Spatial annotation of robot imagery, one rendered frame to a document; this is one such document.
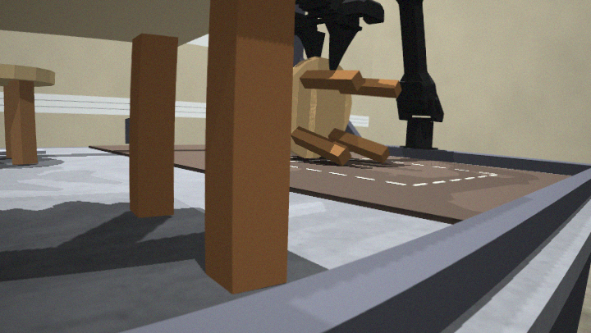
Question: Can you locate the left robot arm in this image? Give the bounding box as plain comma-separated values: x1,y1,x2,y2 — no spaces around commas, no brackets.
396,0,444,149

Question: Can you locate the dark grey metal arch frame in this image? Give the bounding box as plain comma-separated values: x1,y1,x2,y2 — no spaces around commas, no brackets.
293,4,361,137

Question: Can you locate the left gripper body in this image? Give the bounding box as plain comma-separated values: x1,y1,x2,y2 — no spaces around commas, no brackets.
295,0,384,31

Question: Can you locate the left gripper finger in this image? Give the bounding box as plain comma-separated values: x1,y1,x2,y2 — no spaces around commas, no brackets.
324,20,362,70
295,26,325,59

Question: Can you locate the brown rectangular mat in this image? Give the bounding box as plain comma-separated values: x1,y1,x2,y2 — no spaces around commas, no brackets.
174,144,570,225

